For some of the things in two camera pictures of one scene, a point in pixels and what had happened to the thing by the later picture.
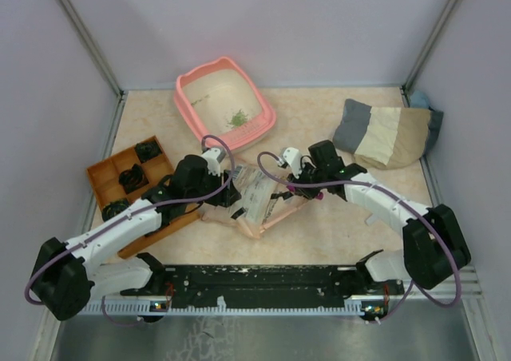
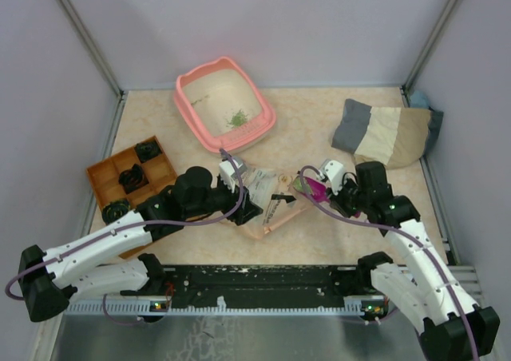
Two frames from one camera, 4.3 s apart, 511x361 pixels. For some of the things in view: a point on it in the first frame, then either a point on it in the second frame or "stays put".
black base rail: x=251 y=286 stays put
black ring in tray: x=133 y=178 stays put
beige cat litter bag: x=256 y=212 stays put
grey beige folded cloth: x=386 y=138 stays put
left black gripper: x=227 y=196 to x=247 y=208
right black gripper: x=307 y=192 to x=337 y=200
